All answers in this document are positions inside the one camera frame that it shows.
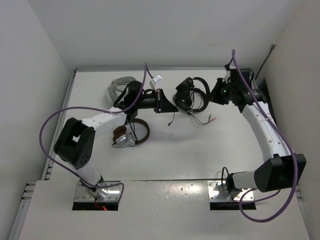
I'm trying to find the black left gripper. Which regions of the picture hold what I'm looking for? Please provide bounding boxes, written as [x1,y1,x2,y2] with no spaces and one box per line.
[134,88,178,113]

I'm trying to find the black headphones with thin cable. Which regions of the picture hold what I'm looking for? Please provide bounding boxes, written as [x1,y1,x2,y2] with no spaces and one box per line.
[172,77,212,126]

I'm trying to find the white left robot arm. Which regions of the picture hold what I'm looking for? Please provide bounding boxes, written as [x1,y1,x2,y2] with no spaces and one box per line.
[54,80,178,191]

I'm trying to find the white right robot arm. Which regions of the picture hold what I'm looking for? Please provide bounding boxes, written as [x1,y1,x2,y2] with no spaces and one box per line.
[210,68,307,193]

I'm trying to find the brown silver headphones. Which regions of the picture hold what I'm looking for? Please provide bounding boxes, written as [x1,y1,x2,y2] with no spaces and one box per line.
[112,118,150,148]

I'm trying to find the white grey headphones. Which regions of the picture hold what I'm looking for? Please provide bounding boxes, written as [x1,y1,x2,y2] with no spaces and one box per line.
[105,76,136,103]

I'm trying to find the black wrapped headset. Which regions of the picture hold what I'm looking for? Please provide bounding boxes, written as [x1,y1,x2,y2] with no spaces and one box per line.
[172,88,216,126]

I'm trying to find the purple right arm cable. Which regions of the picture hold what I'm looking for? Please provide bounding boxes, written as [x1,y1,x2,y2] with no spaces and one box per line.
[231,49,299,223]

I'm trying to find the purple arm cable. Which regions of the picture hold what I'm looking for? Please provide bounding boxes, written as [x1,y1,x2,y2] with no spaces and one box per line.
[39,62,152,200]
[231,49,299,223]

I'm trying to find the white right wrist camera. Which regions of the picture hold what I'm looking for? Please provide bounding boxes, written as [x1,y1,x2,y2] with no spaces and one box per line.
[222,63,236,83]

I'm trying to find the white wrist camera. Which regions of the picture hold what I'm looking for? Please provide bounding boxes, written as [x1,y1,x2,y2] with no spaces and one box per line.
[149,74,163,91]
[222,63,236,83]

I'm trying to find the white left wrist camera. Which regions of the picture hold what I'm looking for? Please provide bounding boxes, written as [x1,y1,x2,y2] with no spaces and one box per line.
[149,74,163,91]

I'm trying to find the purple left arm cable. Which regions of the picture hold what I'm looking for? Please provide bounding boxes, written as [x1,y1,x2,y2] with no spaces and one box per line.
[39,62,152,200]

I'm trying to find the black wall cable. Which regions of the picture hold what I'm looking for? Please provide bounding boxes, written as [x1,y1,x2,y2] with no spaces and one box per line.
[254,43,276,81]

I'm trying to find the aluminium table edge rail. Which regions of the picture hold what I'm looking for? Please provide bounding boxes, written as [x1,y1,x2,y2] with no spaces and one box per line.
[74,66,251,71]

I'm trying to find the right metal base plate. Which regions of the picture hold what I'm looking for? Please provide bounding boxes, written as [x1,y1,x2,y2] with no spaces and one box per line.
[207,180,251,203]

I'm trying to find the metal base plate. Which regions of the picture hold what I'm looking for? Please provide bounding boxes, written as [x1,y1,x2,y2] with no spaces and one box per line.
[207,180,251,203]
[74,181,125,203]

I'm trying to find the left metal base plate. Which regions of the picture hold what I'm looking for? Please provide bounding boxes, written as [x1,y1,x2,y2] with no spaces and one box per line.
[74,181,125,203]

